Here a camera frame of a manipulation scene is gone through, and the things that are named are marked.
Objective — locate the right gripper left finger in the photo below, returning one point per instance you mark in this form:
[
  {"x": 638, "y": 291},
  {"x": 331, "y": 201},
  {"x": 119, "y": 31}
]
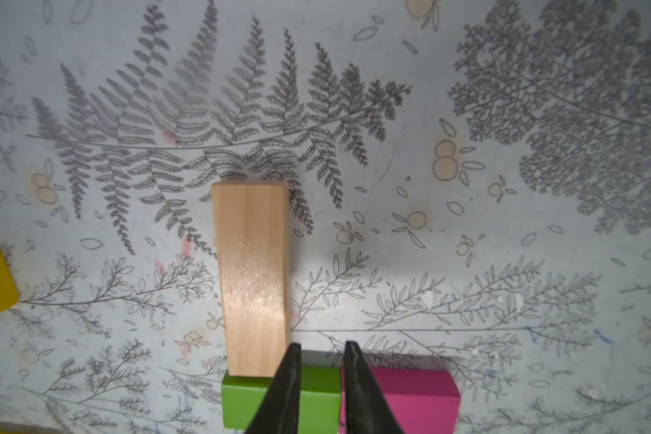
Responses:
[{"x": 279, "y": 410}]

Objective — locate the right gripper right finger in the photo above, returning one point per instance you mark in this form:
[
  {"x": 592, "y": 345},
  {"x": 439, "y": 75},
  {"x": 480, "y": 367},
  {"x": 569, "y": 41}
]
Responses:
[{"x": 366, "y": 410}]

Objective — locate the green block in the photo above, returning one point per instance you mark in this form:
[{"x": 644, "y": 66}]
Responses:
[{"x": 320, "y": 400}]

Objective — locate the natural wood block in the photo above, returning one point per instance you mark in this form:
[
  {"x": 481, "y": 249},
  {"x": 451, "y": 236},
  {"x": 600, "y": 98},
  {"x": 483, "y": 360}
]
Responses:
[{"x": 251, "y": 221}]

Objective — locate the magenta block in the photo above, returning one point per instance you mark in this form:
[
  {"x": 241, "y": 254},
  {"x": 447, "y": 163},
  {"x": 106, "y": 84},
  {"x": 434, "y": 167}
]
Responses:
[{"x": 422, "y": 401}]

